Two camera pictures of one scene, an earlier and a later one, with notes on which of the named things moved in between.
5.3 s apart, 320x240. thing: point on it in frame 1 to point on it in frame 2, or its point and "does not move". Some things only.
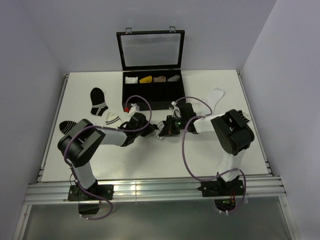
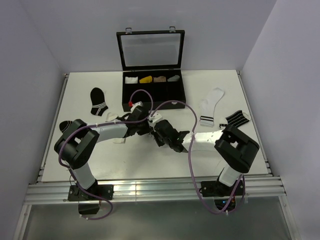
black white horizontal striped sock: (65, 126) does not move
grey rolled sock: (174, 78) does not move
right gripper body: (176, 123) to (167, 140)
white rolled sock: (131, 80) does not move
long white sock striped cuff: (214, 95) does not move
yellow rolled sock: (147, 79) does not move
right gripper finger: (166, 124) to (158, 139)
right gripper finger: (169, 132) to (178, 147)
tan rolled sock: (160, 79) does not move
